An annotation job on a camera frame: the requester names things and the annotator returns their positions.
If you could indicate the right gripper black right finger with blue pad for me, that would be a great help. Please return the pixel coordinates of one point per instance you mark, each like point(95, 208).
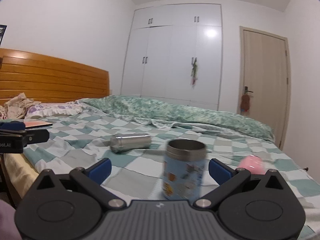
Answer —
point(228, 179)

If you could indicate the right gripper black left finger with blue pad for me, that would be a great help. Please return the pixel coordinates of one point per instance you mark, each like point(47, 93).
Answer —
point(89, 182)

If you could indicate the blue cartoon cup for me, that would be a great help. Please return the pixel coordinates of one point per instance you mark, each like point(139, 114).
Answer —
point(183, 169)

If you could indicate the stainless steel cup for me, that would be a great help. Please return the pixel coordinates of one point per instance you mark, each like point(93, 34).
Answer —
point(126, 142)

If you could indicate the pink cup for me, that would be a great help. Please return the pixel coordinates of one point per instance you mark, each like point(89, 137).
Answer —
point(254, 164)

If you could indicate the checkered green bed sheet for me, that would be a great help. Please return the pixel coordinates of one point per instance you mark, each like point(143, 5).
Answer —
point(83, 139)

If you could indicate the brown plush door hanging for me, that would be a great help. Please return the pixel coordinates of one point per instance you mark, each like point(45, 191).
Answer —
point(245, 103)

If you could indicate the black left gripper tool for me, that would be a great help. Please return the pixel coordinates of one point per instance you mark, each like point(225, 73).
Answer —
point(15, 136)

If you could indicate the purple floral pillow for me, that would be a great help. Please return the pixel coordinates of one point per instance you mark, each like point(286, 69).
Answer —
point(42, 110)

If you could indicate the green floral duvet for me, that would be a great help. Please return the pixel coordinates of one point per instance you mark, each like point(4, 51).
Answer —
point(136, 107)

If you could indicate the beige door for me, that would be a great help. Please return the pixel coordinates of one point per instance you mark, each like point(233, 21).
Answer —
point(265, 76)

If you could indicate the beige crumpled clothes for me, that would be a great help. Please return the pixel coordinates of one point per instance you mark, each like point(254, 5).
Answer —
point(16, 108)

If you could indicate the green ornament on wardrobe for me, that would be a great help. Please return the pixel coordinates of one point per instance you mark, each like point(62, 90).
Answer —
point(194, 72)

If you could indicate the wooden headboard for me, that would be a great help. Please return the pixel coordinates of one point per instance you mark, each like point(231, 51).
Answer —
point(49, 79)

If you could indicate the white wardrobe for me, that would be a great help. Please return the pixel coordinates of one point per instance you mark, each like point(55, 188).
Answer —
point(163, 42)

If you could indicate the dark wall poster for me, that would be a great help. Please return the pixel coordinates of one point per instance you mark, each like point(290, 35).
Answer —
point(2, 32)

